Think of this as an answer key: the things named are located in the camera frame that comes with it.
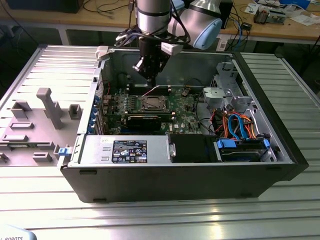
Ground thin metal locking lever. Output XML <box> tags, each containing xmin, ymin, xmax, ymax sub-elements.
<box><xmin>141</xmin><ymin>84</ymin><xmax>162</xmax><ymax>98</ymax></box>

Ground metal socket cover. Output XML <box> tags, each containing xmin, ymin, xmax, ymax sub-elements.
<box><xmin>141</xmin><ymin>96</ymin><xmax>167</xmax><ymax>111</ymax></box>

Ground CPU socket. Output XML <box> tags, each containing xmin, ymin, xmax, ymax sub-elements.
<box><xmin>139</xmin><ymin>94</ymin><xmax>169</xmax><ymax>112</ymax></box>

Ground light grey case latch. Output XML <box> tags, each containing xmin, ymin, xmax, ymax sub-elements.
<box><xmin>96</xmin><ymin>45</ymin><xmax>116</xmax><ymax>62</ymax></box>

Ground green motherboard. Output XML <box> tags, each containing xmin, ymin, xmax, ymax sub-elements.
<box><xmin>101</xmin><ymin>86</ymin><xmax>205</xmax><ymax>137</ymax></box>

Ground graphics card with black cooler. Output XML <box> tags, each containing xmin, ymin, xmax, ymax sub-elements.
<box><xmin>126</xmin><ymin>114</ymin><xmax>163</xmax><ymax>133</ymax></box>

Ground silver metal drive cage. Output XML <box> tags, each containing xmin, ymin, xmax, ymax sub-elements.
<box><xmin>201</xmin><ymin>61</ymin><xmax>258</xmax><ymax>113</ymax></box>

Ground wooden workbench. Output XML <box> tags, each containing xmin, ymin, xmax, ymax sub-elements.
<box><xmin>0</xmin><ymin>0</ymin><xmax>320</xmax><ymax>47</ymax></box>

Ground black desktop box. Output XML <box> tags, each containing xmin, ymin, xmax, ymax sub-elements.
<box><xmin>221</xmin><ymin>0</ymin><xmax>235</xmax><ymax>30</ymax></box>

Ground silver power supply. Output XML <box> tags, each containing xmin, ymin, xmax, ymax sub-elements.
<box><xmin>83</xmin><ymin>134</ymin><xmax>173</xmax><ymax>166</ymax></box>

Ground brown coil device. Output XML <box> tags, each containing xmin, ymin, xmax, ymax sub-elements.
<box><xmin>253</xmin><ymin>6</ymin><xmax>270</xmax><ymax>25</ymax></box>

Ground black equipment box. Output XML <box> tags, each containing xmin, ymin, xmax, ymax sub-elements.
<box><xmin>4</xmin><ymin>0</ymin><xmax>81</xmax><ymax>15</ymax></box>

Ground black PC case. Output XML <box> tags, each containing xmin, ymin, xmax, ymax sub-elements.
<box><xmin>56</xmin><ymin>45</ymin><xmax>310</xmax><ymax>204</ymax></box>

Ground blue plastic case latch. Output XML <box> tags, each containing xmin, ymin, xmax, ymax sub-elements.
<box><xmin>57</xmin><ymin>147</ymin><xmax>72</xmax><ymax>158</ymax></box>

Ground hard disk in blue carrier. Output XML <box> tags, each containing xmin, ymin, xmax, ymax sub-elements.
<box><xmin>213</xmin><ymin>137</ymin><xmax>273</xmax><ymax>163</ymax></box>

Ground silver metal device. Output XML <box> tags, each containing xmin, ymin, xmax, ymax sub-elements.
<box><xmin>268</xmin><ymin>8</ymin><xmax>288</xmax><ymax>25</ymax></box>

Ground grey parts rack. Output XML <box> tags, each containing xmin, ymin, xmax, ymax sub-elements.
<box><xmin>0</xmin><ymin>87</ymin><xmax>83</xmax><ymax>168</ymax></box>

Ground blue box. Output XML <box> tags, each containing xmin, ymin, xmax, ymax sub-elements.
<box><xmin>279</xmin><ymin>0</ymin><xmax>312</xmax><ymax>8</ymax></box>

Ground white papers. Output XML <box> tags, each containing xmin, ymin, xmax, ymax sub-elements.
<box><xmin>289</xmin><ymin>13</ymin><xmax>320</xmax><ymax>26</ymax></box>

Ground pale blue teach pendant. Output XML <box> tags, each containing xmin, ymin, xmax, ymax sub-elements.
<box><xmin>0</xmin><ymin>223</ymin><xmax>38</xmax><ymax>240</ymax></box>

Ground small grey wrist camera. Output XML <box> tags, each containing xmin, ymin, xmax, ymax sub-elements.
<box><xmin>131</xmin><ymin>56</ymin><xmax>147</xmax><ymax>74</ymax></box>

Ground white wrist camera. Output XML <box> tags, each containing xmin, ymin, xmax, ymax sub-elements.
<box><xmin>160</xmin><ymin>41</ymin><xmax>181</xmax><ymax>56</ymax></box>

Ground blue flat cable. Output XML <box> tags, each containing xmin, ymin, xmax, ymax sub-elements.
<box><xmin>227</xmin><ymin>113</ymin><xmax>248</xmax><ymax>141</ymax></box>

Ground orange wire bundle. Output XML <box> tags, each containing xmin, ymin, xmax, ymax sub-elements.
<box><xmin>243</xmin><ymin>113</ymin><xmax>258</xmax><ymax>140</ymax></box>

